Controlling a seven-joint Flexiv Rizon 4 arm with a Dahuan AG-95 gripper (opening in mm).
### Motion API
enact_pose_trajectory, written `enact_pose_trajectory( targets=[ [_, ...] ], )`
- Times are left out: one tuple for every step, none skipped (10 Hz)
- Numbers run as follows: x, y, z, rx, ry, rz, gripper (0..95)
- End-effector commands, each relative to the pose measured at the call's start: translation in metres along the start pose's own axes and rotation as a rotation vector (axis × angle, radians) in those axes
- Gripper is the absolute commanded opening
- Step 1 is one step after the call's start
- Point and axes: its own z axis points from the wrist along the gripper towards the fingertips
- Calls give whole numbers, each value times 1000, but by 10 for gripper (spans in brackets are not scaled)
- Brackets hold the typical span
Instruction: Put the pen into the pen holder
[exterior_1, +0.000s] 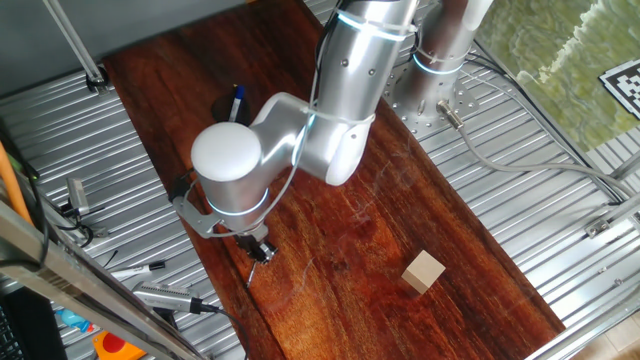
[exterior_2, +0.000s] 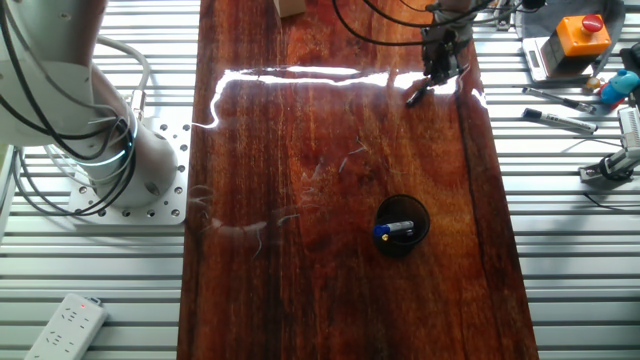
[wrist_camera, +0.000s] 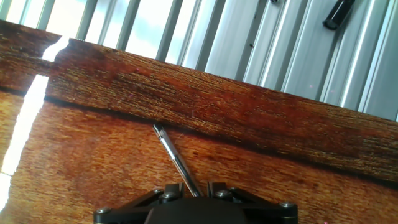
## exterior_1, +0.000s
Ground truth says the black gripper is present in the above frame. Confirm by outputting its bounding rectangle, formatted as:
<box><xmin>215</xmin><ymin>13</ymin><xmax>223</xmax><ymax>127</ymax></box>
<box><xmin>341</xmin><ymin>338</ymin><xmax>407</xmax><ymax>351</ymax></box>
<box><xmin>234</xmin><ymin>225</ymin><xmax>279</xmax><ymax>265</ymax></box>

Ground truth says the black mesh pen holder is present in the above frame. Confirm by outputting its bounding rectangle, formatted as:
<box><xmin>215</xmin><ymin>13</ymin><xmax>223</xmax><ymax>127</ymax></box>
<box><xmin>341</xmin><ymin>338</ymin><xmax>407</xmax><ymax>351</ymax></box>
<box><xmin>210</xmin><ymin>91</ymin><xmax>254</xmax><ymax>127</ymax></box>

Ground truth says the glossy wooden board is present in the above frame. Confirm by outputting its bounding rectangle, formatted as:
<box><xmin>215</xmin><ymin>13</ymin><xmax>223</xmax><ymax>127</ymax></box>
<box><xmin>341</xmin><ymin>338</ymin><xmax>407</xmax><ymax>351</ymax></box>
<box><xmin>102</xmin><ymin>0</ymin><xmax>566</xmax><ymax>360</ymax></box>

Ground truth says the white marker with black cap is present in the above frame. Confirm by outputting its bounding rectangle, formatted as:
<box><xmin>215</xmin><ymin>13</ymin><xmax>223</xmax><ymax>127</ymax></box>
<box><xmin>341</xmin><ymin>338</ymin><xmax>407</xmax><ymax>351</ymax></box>
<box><xmin>109</xmin><ymin>259</ymin><xmax>166</xmax><ymax>281</ymax></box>

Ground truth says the tan wooden block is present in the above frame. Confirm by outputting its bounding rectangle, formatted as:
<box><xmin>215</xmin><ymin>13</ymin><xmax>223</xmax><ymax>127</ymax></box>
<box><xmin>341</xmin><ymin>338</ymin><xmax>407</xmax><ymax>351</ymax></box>
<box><xmin>401</xmin><ymin>249</ymin><xmax>447</xmax><ymax>295</ymax></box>

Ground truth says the orange emergency stop box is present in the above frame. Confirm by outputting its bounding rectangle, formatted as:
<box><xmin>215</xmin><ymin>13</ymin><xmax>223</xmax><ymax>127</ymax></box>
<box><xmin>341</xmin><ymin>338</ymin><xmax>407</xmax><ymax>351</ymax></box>
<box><xmin>91</xmin><ymin>329</ymin><xmax>147</xmax><ymax>360</ymax></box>

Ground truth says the metal clamp tool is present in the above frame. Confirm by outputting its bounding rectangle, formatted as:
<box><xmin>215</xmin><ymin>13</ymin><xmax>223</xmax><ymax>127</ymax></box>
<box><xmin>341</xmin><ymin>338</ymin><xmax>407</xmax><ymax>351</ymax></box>
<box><xmin>66</xmin><ymin>177</ymin><xmax>92</xmax><ymax>218</ymax></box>

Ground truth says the orange pole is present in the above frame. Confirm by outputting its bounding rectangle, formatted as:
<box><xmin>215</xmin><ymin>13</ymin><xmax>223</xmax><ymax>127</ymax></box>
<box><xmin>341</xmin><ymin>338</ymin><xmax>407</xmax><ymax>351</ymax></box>
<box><xmin>0</xmin><ymin>142</ymin><xmax>34</xmax><ymax>226</ymax></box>

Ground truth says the metal stand pole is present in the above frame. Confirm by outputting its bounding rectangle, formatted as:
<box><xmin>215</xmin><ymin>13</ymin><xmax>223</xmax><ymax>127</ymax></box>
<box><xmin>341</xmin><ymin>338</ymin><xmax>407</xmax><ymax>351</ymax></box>
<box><xmin>42</xmin><ymin>0</ymin><xmax>111</xmax><ymax>96</ymax></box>

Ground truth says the aluminium profile bar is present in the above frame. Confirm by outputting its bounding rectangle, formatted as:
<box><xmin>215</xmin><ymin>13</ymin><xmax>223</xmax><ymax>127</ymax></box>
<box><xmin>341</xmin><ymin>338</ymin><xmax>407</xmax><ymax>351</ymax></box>
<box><xmin>584</xmin><ymin>192</ymin><xmax>640</xmax><ymax>239</ymax></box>

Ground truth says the black white fiducial tag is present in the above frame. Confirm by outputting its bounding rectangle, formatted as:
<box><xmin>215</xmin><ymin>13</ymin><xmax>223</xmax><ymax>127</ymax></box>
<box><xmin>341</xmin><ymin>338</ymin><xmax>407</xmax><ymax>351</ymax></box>
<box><xmin>598</xmin><ymin>58</ymin><xmax>640</xmax><ymax>121</ymax></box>

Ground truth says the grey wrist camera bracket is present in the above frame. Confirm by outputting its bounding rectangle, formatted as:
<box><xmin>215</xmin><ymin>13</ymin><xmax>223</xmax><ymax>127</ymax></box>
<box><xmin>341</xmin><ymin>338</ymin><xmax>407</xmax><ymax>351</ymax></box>
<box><xmin>172</xmin><ymin>194</ymin><xmax>224</xmax><ymax>240</ymax></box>

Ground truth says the black camera cable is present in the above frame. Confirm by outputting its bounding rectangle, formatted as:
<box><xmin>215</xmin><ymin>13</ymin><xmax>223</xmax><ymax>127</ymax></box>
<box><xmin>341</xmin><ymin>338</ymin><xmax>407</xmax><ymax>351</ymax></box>
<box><xmin>188</xmin><ymin>296</ymin><xmax>251</xmax><ymax>360</ymax></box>

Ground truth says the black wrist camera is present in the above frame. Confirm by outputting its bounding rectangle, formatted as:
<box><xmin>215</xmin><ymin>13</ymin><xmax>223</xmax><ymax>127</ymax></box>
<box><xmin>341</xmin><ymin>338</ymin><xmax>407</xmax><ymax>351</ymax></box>
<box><xmin>168</xmin><ymin>172</ymin><xmax>194</xmax><ymax>204</ymax></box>

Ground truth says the silver ribbed camera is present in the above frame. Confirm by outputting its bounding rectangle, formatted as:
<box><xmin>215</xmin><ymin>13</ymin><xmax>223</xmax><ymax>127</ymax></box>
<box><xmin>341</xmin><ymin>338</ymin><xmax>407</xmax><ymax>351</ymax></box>
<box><xmin>131</xmin><ymin>281</ymin><xmax>201</xmax><ymax>315</ymax></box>

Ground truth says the black camera stand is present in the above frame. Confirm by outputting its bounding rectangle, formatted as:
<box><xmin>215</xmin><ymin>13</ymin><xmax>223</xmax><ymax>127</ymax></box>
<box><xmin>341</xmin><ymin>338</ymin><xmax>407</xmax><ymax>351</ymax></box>
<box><xmin>151</xmin><ymin>306</ymin><xmax>180</xmax><ymax>332</ymax></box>

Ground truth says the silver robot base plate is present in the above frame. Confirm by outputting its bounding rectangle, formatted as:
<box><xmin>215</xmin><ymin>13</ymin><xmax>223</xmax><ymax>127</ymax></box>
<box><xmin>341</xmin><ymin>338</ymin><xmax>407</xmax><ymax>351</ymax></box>
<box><xmin>382</xmin><ymin>64</ymin><xmax>481</xmax><ymax>141</ymax></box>

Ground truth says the metal frame bar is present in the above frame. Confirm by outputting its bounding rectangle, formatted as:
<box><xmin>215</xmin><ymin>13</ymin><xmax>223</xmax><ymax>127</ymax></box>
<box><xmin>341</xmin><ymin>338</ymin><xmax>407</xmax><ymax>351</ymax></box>
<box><xmin>0</xmin><ymin>199</ymin><xmax>206</xmax><ymax>360</ymax></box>

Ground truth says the grey base cable with connector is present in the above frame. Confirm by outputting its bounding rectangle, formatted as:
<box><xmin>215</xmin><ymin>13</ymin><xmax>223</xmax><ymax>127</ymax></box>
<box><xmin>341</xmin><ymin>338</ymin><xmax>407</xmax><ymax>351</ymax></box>
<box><xmin>435</xmin><ymin>99</ymin><xmax>640</xmax><ymax>199</ymax></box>

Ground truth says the black base cable bundle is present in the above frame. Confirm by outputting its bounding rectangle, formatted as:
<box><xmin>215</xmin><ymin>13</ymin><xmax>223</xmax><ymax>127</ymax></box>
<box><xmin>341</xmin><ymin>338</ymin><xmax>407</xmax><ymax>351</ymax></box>
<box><xmin>462</xmin><ymin>49</ymin><xmax>626</xmax><ymax>204</ymax></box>

